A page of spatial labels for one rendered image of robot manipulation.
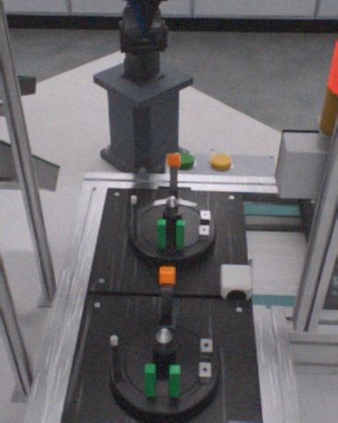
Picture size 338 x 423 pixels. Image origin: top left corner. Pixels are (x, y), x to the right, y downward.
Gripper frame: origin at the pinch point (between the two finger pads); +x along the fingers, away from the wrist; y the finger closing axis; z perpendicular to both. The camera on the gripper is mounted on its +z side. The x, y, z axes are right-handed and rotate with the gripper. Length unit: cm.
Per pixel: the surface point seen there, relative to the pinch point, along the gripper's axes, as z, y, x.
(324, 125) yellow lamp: 32.7, 21.7, -0.9
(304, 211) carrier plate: 11.7, 27.1, 28.8
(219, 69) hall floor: -229, 24, 121
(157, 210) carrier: 15.0, 2.5, 26.7
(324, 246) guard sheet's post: 35.9, 23.8, 13.9
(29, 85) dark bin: 14.5, -15.4, 4.8
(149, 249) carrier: 24.1, 1.7, 26.9
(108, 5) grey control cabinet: -277, -48, 102
